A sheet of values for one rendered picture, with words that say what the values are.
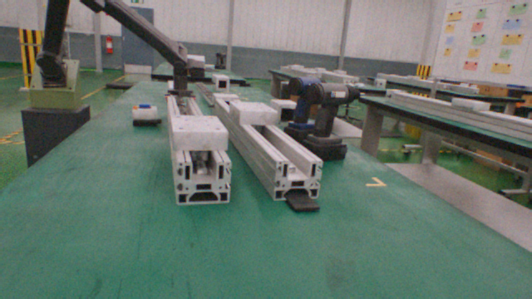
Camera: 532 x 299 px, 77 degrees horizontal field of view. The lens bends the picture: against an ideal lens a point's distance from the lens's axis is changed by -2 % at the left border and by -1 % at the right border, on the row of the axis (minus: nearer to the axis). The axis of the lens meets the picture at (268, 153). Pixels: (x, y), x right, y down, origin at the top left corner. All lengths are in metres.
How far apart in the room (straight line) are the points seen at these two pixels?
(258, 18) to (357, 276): 12.24
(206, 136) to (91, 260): 0.31
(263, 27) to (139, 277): 12.28
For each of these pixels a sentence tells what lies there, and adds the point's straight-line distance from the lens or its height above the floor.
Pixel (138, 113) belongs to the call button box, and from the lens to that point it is 1.26.
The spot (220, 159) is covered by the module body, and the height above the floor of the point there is 0.86.
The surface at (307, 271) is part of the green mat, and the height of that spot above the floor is 0.78.
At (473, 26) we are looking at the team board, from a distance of 4.17.
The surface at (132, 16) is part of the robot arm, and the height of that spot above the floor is 1.14.
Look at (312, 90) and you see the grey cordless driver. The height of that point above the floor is 0.98.
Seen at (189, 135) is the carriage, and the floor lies 0.90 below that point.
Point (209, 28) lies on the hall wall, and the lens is 12.40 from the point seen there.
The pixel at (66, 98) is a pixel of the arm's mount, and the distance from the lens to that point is 1.59.
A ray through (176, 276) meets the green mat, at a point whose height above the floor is 0.78.
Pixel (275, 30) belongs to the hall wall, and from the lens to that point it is 12.72.
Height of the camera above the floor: 1.07
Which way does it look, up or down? 17 degrees down
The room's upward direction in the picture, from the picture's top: 5 degrees clockwise
